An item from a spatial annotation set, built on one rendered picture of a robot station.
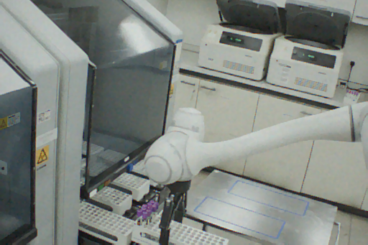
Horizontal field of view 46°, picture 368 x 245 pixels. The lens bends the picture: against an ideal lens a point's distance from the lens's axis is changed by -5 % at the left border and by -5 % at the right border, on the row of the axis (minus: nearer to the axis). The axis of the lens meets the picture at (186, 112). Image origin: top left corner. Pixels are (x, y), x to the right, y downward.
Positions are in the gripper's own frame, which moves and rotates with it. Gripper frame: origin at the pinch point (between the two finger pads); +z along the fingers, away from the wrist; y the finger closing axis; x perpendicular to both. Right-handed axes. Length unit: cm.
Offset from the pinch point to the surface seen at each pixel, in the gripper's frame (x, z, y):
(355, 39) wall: -42, -44, 292
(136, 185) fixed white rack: 27.2, 5.0, 28.7
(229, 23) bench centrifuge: 69, -35, 275
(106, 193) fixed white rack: 33.8, 5.5, 16.5
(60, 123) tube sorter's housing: 31.0, -33.9, -18.7
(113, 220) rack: 21.9, 5.0, 1.4
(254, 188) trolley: -14, 9, 66
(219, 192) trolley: -1, 9, 52
